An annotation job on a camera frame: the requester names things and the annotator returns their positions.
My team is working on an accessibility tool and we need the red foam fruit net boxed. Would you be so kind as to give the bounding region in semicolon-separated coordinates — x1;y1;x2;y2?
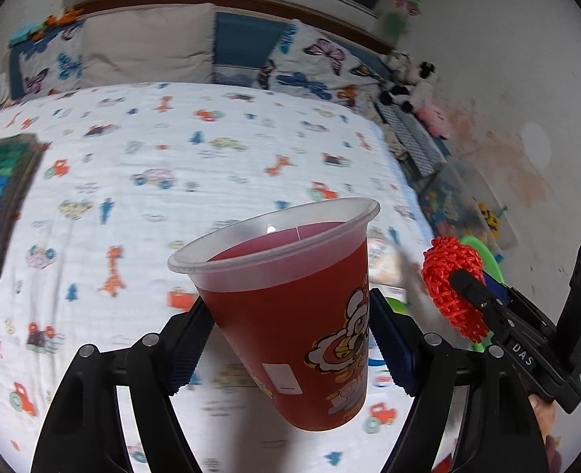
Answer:
421;235;493;346

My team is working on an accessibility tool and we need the black and white plush toy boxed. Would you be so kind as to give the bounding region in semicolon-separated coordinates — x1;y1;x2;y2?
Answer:
379;52;440;113

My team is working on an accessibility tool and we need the blue cushion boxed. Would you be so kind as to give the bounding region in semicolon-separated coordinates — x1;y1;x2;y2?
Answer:
214;12;291;84

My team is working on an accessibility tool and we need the small butterfly print pillow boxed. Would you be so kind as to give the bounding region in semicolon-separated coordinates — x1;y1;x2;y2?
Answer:
17;24;87;97

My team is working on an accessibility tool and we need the grey patterned cloth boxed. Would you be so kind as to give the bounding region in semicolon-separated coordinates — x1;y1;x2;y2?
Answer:
376;103;446;178

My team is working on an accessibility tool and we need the orange toy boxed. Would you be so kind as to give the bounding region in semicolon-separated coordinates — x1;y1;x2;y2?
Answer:
47;7;85;28

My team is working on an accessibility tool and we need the clear plastic storage box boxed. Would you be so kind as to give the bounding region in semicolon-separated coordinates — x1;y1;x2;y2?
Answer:
419;162;518;252

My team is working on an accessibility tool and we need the person's right hand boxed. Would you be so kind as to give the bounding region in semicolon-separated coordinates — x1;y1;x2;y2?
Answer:
529;394;563;473

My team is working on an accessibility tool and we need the beige pillow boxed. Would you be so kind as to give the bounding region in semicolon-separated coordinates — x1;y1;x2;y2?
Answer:
81;2;217;87

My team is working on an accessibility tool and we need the white printed cartoon blanket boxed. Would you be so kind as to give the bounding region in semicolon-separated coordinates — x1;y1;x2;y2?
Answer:
0;81;449;473

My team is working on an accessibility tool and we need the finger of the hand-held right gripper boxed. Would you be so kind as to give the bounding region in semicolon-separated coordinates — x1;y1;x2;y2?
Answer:
449;268;540;372
482;275;557;336

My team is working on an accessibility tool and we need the green wall decoration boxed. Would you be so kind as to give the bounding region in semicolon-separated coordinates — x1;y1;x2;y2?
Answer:
379;0;426;45

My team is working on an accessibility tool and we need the red printed plastic cup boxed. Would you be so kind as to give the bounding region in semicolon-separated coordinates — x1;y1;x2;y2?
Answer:
167;197;382;432

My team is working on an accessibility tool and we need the teal toy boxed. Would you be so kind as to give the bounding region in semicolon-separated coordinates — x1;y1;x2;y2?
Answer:
11;24;42;44

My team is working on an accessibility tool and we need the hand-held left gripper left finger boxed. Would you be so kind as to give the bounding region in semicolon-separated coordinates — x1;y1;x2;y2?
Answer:
29;300;217;473

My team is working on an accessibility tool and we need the yellow toy car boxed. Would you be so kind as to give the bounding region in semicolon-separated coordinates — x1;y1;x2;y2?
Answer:
475;202;504;231

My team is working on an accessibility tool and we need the large butterfly print pillow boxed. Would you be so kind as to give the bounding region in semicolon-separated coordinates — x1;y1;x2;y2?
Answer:
256;20;385;109

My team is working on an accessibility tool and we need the pink plush toy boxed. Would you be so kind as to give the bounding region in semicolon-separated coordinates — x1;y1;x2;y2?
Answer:
416;103;452;139

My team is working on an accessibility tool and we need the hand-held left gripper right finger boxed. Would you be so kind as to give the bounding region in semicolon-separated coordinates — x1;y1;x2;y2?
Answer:
368;288;551;473

